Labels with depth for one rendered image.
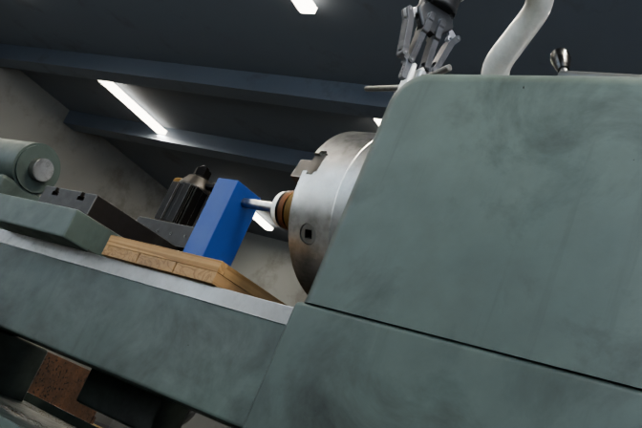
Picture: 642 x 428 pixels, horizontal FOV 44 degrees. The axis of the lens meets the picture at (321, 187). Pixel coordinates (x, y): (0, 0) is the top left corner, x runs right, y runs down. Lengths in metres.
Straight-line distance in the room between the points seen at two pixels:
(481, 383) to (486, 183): 0.26
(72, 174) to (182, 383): 9.65
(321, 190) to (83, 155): 9.72
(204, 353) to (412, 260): 0.38
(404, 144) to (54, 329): 0.75
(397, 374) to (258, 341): 0.28
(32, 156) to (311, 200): 1.08
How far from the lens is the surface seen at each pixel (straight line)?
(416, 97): 1.19
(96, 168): 11.11
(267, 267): 11.90
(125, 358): 1.38
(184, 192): 1.80
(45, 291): 1.62
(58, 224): 1.57
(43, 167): 2.19
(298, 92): 6.65
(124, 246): 1.48
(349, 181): 1.25
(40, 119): 10.45
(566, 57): 1.33
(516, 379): 0.93
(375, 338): 1.03
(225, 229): 1.58
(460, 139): 1.11
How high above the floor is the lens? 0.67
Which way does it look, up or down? 18 degrees up
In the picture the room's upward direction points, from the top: 24 degrees clockwise
